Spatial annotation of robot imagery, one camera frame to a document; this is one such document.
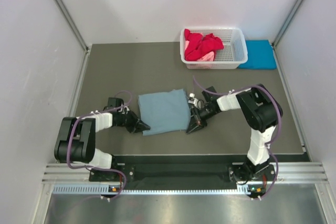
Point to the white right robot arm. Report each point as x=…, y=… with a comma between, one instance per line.
x=262, y=113

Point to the aluminium front frame rail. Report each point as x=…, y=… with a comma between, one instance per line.
x=289, y=173

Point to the grey-blue t-shirt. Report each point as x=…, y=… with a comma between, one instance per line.
x=164, y=111

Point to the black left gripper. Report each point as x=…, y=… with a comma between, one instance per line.
x=137, y=125

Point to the aluminium corner post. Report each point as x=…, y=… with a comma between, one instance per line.
x=287, y=22
x=73, y=27

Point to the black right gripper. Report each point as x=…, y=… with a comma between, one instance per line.
x=196, y=123

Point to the grey slotted cable duct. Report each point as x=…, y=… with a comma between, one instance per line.
x=78, y=189

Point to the pink t-shirt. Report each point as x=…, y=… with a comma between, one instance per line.
x=206, y=57

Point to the left aluminium corner post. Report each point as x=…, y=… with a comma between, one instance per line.
x=73, y=27

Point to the white plastic laundry basket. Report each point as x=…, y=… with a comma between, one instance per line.
x=234, y=53

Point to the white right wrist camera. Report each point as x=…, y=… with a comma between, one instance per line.
x=192, y=99

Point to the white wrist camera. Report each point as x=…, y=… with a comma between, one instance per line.
x=123, y=110
x=192, y=99

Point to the folded turquoise t-shirt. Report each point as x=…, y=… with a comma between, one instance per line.
x=260, y=56

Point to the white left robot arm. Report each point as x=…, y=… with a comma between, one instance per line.
x=76, y=140

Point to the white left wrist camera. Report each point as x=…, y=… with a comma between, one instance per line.
x=123, y=110

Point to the red t-shirt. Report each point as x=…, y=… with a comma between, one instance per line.
x=201, y=44

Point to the right aluminium corner post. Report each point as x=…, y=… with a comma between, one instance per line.
x=287, y=22

